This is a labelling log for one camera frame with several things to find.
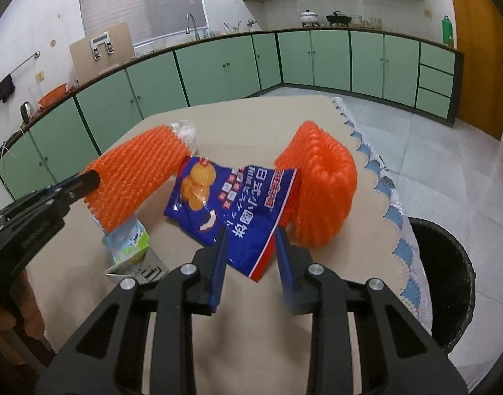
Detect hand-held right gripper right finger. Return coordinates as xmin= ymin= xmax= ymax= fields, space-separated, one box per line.
xmin=274 ymin=227 xmax=468 ymax=395

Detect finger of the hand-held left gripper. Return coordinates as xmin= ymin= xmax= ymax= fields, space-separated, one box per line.
xmin=50 ymin=171 xmax=101 ymax=210

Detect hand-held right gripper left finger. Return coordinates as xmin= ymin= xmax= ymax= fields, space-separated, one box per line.
xmin=37 ymin=226 xmax=231 ymax=395

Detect orange foam net sleeve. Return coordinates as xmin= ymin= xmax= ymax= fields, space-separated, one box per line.
xmin=274 ymin=120 xmax=358 ymax=249
xmin=84 ymin=125 xmax=191 ymax=233

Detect blue snack bag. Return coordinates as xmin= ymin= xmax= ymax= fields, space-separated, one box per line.
xmin=164 ymin=156 xmax=299 ymax=282

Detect black trash bin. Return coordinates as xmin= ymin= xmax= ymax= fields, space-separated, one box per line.
xmin=408 ymin=217 xmax=476 ymax=355

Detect person's left hand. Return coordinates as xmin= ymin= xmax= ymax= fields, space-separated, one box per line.
xmin=0 ymin=272 xmax=45 ymax=363

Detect green white drink carton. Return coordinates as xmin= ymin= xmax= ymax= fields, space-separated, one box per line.
xmin=96 ymin=214 xmax=169 ymax=284

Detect orange plastic basket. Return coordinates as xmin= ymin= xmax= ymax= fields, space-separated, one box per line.
xmin=38 ymin=83 xmax=69 ymax=108

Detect clear plastic bag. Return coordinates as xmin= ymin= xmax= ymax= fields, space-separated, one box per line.
xmin=169 ymin=119 xmax=199 ymax=156

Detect dark towel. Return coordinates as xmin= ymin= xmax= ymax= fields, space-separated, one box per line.
xmin=0 ymin=73 xmax=16 ymax=103

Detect white blue lace tablecloth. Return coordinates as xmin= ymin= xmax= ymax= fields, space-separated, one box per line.
xmin=329 ymin=96 xmax=433 ymax=336

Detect beige tablecloth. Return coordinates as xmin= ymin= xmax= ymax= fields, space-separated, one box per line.
xmin=25 ymin=95 xmax=404 ymax=395

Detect green base cabinets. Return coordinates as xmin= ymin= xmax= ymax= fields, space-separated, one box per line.
xmin=0 ymin=27 xmax=460 ymax=202

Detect window with blinds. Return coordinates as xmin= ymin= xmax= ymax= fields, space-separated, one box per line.
xmin=78 ymin=0 xmax=207 ymax=47

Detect green cabinet drawer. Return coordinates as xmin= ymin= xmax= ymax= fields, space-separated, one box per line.
xmin=419 ymin=42 xmax=456 ymax=75
xmin=417 ymin=66 xmax=454 ymax=98
xmin=415 ymin=88 xmax=452 ymax=119

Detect black wok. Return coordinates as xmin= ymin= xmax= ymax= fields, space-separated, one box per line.
xmin=326 ymin=10 xmax=352 ymax=27

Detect row of glass jars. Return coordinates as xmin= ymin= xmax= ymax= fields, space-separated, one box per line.
xmin=350 ymin=15 xmax=386 ymax=29

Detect green bottle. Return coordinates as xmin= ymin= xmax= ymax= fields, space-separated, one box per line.
xmin=441 ymin=15 xmax=454 ymax=46

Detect wooden door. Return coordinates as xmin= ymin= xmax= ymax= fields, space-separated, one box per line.
xmin=443 ymin=0 xmax=503 ymax=143

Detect metal towel rail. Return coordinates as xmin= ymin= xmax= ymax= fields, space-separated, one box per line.
xmin=0 ymin=50 xmax=41 ymax=95

